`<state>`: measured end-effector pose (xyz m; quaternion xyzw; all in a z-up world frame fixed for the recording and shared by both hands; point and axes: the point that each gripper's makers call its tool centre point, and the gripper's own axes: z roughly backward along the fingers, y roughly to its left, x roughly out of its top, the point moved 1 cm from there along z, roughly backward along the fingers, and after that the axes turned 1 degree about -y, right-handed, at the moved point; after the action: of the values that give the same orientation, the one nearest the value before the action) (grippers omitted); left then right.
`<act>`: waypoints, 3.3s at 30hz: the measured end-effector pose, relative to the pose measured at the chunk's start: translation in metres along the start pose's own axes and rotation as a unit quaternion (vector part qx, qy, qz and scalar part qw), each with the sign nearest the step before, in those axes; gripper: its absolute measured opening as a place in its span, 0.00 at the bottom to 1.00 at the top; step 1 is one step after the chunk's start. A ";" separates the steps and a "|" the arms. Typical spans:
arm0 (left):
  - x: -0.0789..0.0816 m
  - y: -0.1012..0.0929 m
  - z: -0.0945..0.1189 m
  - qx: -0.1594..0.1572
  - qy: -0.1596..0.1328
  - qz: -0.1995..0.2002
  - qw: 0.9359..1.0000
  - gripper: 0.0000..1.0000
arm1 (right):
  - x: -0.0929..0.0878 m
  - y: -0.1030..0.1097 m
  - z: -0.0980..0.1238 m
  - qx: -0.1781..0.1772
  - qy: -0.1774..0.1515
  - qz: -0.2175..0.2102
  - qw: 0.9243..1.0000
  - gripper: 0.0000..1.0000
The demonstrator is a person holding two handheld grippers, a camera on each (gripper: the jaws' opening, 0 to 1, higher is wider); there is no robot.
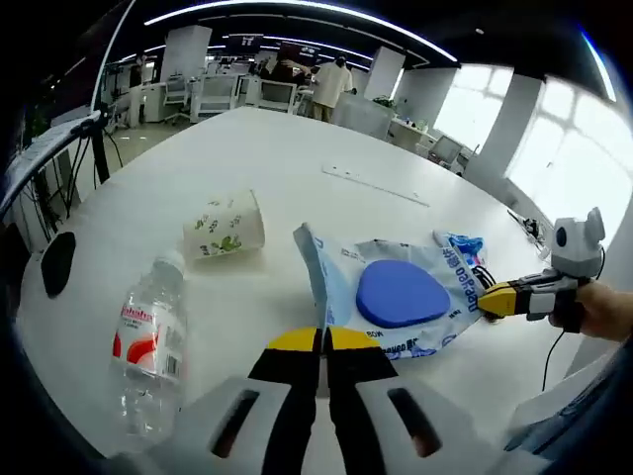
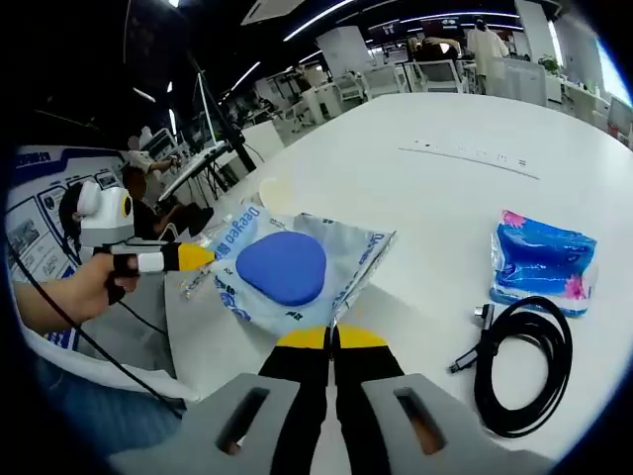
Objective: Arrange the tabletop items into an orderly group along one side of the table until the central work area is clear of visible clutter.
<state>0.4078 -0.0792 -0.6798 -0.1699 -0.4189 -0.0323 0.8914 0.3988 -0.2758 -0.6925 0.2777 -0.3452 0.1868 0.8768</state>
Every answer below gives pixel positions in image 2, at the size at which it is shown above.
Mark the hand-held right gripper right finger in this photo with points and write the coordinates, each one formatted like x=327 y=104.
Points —
x=366 y=396

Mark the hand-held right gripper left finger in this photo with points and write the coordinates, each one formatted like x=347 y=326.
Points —
x=297 y=396

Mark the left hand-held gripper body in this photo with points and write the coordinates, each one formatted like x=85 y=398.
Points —
x=106 y=218

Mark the bagged blue pad item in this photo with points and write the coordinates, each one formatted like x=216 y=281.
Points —
x=282 y=267

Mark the blue tissue pack item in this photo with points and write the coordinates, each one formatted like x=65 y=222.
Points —
x=541 y=264

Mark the white round tabletop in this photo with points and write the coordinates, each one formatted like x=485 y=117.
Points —
x=435 y=232

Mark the white tabletop socket strip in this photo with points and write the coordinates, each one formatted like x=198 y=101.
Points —
x=470 y=153

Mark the person's left hand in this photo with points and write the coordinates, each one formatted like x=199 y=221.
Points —
x=99 y=282

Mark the person's white shirt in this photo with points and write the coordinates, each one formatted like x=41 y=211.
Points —
x=123 y=341

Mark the person's blue jeans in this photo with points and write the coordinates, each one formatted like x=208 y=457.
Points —
x=99 y=420

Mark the white office chair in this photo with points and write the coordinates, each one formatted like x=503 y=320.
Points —
x=440 y=76

